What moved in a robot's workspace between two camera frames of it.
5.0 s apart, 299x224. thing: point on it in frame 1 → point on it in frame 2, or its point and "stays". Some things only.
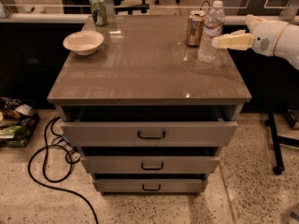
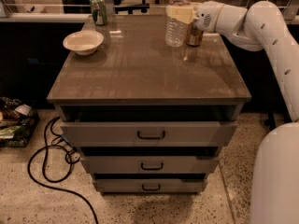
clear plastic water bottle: [213, 26] → [177, 31]
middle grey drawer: [150, 164] stays
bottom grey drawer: [150, 185] stays
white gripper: [265, 37] → [206, 17]
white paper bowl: [83, 42] stays
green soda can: [99, 10] stays
